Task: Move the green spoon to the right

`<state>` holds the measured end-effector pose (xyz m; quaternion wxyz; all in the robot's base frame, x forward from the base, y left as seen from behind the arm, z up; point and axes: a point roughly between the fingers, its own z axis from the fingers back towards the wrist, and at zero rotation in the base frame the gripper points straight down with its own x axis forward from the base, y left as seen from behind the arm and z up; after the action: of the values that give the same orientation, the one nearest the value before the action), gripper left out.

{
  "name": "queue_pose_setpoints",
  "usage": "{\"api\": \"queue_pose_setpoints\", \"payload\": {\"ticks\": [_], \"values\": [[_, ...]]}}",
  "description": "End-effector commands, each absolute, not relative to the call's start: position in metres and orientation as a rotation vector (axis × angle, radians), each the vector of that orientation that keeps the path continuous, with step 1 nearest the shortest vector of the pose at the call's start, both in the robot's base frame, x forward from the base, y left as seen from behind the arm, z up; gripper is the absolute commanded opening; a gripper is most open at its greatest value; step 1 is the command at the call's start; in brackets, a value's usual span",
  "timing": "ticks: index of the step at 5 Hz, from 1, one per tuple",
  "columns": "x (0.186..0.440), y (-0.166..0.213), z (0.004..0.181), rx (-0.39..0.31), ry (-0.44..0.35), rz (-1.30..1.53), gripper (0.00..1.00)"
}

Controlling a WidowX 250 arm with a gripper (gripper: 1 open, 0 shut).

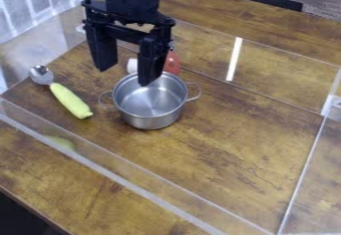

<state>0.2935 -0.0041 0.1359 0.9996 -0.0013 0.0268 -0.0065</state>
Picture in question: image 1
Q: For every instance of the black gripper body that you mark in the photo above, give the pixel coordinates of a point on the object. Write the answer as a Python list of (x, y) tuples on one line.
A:
[(126, 20)]

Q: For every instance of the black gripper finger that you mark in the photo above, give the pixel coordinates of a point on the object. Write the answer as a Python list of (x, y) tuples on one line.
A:
[(103, 46), (151, 59)]

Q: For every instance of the green handled metal spoon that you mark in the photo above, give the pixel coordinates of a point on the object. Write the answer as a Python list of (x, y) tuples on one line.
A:
[(43, 77)]

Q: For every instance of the stainless steel pot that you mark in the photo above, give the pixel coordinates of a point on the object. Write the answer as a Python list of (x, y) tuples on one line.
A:
[(154, 106)]

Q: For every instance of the red and white toy mushroom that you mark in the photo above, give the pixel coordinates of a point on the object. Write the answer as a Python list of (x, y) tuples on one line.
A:
[(172, 67)]

